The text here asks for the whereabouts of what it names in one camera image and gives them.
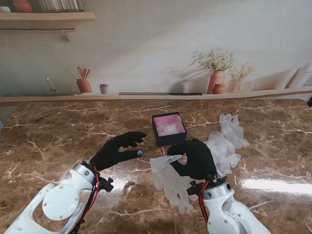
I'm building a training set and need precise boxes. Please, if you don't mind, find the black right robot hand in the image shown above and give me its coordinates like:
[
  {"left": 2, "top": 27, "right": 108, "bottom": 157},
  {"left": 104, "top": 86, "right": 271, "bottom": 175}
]
[{"left": 167, "top": 138, "right": 217, "bottom": 180}]

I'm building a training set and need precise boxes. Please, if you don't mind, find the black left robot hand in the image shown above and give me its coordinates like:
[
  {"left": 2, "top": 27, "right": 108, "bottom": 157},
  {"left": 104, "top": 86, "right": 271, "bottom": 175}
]
[{"left": 89, "top": 131, "right": 148, "bottom": 171}]

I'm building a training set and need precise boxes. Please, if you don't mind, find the black box pink inside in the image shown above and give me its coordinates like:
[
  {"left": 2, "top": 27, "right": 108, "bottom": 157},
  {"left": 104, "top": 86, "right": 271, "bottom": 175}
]
[{"left": 152, "top": 111, "right": 188, "bottom": 147}]

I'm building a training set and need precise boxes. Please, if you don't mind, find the printed kitchen scene backdrop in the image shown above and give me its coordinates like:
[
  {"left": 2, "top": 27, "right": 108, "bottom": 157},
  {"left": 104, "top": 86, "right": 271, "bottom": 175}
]
[{"left": 0, "top": 0, "right": 312, "bottom": 107}]

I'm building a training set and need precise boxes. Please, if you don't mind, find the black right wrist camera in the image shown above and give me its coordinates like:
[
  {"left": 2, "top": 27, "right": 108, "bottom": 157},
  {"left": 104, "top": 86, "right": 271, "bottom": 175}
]
[{"left": 186, "top": 180, "right": 203, "bottom": 196}]

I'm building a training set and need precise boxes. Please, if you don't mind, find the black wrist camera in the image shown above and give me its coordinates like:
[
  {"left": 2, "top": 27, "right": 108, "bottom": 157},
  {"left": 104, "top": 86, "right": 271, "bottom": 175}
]
[
  {"left": 99, "top": 177, "right": 115, "bottom": 193},
  {"left": 186, "top": 180, "right": 203, "bottom": 196}
]

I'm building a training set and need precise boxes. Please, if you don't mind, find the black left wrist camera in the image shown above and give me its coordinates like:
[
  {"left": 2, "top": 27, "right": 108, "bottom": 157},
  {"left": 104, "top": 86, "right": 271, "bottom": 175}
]
[{"left": 99, "top": 177, "right": 115, "bottom": 193}]

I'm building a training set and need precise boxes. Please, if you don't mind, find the red black right arm cable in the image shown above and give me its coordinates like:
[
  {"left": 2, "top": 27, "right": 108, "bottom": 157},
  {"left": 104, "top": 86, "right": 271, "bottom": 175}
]
[{"left": 198, "top": 180, "right": 211, "bottom": 224}]

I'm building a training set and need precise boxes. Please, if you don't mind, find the red black arm cable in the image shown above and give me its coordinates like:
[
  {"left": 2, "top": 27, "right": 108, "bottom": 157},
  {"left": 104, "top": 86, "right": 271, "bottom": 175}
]
[
  {"left": 70, "top": 164, "right": 101, "bottom": 234},
  {"left": 198, "top": 180, "right": 211, "bottom": 224}
]

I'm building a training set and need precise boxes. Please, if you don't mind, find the red black left arm cable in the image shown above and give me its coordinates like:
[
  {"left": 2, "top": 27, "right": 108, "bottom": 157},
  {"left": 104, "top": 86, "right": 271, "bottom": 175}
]
[{"left": 70, "top": 164, "right": 101, "bottom": 234}]

